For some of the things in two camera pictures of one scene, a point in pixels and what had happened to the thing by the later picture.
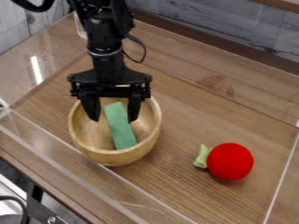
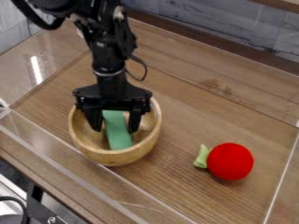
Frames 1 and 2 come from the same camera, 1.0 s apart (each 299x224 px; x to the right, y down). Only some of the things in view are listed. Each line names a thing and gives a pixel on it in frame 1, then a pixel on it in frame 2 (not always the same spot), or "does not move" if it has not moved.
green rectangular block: [120, 127] does not move
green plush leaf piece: [200, 162] does not move
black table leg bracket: [38, 213] does not move
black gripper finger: [134, 108] -> [135, 120]
